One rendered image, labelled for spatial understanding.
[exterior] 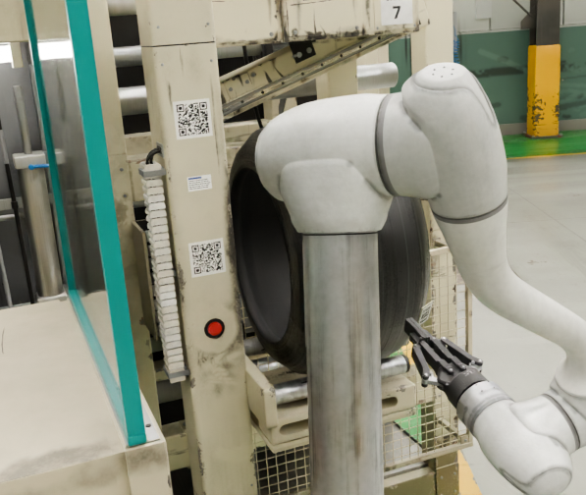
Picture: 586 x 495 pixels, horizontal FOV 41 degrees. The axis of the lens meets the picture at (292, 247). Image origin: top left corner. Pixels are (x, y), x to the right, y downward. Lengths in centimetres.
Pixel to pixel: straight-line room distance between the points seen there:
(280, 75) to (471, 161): 117
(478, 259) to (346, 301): 18
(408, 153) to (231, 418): 99
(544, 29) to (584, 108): 143
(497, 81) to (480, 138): 1034
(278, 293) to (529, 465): 97
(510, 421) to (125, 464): 67
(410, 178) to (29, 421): 53
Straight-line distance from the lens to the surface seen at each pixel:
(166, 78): 157
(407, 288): 162
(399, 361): 183
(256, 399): 172
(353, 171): 97
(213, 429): 179
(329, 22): 197
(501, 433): 130
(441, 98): 93
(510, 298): 111
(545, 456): 127
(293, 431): 176
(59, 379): 104
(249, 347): 197
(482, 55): 1121
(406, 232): 159
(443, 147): 94
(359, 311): 101
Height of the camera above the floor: 168
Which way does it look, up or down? 16 degrees down
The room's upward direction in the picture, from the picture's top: 4 degrees counter-clockwise
